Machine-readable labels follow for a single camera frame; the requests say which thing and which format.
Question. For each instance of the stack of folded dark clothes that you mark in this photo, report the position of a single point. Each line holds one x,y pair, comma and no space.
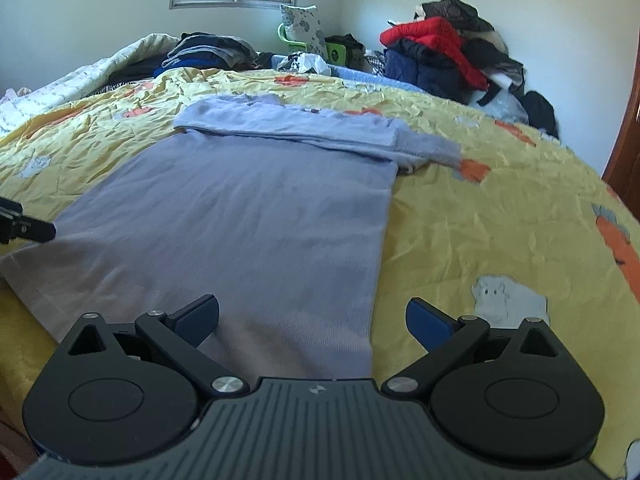
210,50

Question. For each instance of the light purple long-sleeve shirt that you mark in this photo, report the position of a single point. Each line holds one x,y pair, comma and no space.
240,220

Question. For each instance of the black bag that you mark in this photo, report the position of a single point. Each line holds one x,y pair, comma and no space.
350,42

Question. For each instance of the black backpack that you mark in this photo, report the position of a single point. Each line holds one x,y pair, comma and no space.
540,110

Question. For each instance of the dark patterned garment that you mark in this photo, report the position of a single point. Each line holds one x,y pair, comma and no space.
455,10

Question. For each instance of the cream fluffy garment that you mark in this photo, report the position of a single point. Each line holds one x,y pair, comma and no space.
495,40

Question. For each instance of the houndstooth cloth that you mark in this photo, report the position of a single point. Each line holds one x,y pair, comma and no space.
375,62

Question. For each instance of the yellow printed quilt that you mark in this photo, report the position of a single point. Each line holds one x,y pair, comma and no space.
500,220

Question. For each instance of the white quilted blanket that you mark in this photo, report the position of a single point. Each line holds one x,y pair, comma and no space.
75,82

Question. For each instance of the green plastic chair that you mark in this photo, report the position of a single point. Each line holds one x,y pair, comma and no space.
287,40

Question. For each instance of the black puffer jacket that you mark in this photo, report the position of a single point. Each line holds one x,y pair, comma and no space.
425,51

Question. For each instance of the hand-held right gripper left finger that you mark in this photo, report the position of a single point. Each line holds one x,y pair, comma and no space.
200,317

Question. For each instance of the white crumpled garment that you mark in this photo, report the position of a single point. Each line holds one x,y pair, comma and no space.
310,64

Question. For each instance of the black garment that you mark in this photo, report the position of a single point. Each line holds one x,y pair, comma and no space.
480,52

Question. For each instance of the red jacket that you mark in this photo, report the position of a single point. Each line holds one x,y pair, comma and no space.
430,30

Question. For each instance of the grey floral pillow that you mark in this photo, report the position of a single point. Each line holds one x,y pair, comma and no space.
302,25

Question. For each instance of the navy jacket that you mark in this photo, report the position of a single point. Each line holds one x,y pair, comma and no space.
415,72

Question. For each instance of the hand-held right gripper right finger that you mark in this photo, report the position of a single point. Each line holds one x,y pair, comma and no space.
427,322

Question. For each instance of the clear plastic bag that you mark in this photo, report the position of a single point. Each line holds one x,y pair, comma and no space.
505,105

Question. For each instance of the brown wooden door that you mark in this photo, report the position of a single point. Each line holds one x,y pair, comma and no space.
627,160

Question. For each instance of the green plastic stool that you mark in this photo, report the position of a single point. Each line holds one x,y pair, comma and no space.
336,51

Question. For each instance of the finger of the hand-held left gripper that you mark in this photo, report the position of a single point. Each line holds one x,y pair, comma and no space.
30,230

